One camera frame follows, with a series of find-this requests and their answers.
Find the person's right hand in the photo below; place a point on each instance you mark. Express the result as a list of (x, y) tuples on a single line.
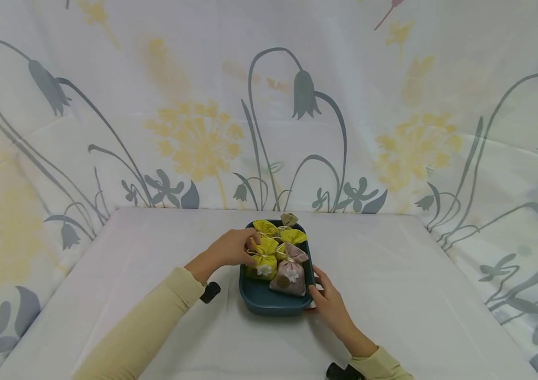
[(335, 311)]

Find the person's left hand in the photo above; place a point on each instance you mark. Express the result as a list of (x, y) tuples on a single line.
[(223, 250)]

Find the person's right fingers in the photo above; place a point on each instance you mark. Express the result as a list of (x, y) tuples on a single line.
[(315, 298)]

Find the person's right thumb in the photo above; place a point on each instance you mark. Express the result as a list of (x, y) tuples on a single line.
[(321, 277)]

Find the person's left fingers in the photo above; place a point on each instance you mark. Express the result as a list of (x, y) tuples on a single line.
[(245, 240)]

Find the yellow sachet with white flower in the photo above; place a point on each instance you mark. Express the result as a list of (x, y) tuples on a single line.
[(265, 257)]

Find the dark blue rectangular tray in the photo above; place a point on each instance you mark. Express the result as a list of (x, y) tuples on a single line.
[(261, 300)]

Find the person's left forearm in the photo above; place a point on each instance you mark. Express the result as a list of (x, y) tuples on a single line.
[(145, 332)]

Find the plain yellow sachet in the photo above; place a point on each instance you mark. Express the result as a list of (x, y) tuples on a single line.
[(265, 227), (293, 236)]

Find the pink sachet with white flower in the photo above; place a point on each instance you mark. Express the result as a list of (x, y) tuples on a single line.
[(292, 277)]

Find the olive beige sachet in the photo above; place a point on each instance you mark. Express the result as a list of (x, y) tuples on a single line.
[(289, 219)]

